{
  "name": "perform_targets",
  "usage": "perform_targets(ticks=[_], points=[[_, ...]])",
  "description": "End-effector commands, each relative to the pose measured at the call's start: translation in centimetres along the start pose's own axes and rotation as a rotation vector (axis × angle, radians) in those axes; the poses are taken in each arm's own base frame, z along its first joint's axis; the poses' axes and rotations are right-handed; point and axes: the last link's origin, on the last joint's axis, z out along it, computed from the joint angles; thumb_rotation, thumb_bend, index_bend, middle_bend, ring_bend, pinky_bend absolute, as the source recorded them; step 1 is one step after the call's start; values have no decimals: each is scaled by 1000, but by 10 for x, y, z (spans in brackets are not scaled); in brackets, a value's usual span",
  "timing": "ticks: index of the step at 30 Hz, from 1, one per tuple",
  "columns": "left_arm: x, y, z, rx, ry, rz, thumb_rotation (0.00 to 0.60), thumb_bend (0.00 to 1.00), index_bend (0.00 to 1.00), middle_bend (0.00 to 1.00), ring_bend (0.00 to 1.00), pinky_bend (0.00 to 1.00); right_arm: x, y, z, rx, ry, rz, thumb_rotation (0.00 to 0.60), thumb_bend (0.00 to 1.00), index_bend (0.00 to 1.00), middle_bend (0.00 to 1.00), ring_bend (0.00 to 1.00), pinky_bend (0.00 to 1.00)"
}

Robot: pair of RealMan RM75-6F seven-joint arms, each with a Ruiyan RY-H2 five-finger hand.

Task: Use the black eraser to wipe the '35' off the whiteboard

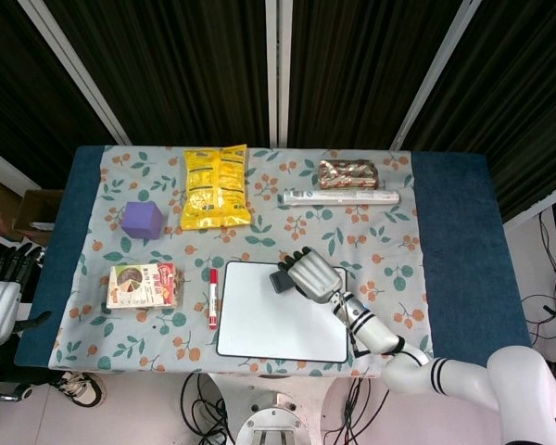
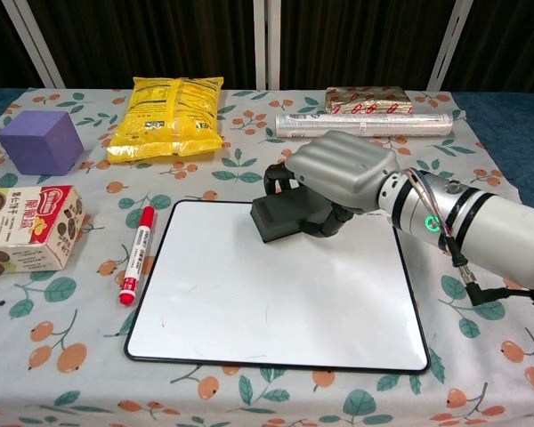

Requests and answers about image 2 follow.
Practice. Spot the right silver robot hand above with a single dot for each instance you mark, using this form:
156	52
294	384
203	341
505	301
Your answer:
347	169

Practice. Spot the dark grey whiteboard eraser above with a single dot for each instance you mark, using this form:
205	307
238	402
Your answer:
285	213

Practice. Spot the black-framed whiteboard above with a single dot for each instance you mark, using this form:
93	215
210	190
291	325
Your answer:
249	293

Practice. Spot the red whiteboard marker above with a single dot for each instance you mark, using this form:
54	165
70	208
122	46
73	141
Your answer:
137	255

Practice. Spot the clear plastic wrap roll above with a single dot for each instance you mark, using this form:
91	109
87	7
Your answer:
365	125

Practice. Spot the gold foil wrapped package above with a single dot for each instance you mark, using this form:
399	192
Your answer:
369	100

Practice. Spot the yellow snack bag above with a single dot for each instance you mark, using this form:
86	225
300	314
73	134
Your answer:
169	120

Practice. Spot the floral fruit print tablecloth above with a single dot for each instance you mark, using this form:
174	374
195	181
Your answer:
267	400

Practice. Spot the dark brown curtain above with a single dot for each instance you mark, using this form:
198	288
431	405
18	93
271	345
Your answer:
138	40

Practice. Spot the purple foam cube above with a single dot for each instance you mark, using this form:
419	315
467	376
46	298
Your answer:
40	142

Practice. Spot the red and white cookie box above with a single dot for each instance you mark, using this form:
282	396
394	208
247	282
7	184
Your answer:
22	231

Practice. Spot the upright white metal frame post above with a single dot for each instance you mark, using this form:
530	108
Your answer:
260	44
274	44

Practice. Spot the slanted white metal frame bar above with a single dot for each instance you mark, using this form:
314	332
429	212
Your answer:
33	44
449	44

